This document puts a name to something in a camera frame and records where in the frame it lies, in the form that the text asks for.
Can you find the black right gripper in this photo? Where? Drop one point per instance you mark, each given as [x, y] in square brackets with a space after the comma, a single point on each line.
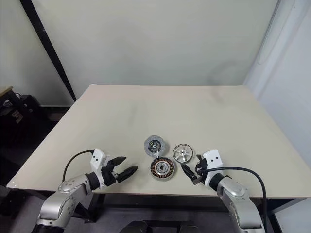
[200, 167]

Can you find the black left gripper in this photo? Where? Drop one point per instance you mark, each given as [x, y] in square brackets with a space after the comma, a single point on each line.
[109, 174]

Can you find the black rotor with silver spokes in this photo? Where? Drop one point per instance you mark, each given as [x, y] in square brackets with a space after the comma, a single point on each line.
[184, 153]

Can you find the motor stator with copper windings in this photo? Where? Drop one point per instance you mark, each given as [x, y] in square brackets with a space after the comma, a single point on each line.
[162, 168]

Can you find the grey round disc part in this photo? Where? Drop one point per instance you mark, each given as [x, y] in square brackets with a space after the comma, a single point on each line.
[149, 142]

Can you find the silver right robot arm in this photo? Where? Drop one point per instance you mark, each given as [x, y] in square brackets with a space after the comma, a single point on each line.
[235, 191]

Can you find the dark rounded shape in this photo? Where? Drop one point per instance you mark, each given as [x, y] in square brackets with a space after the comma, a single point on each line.
[137, 227]

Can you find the tan side table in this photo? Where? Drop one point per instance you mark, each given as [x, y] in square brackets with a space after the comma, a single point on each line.
[6, 90]

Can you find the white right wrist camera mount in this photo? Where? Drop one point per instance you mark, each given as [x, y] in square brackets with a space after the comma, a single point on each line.
[213, 157]

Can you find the black table frame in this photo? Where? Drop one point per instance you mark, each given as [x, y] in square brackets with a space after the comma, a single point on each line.
[98, 206]

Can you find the black diagonal wall strip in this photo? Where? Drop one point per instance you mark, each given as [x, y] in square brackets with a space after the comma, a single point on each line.
[49, 48]

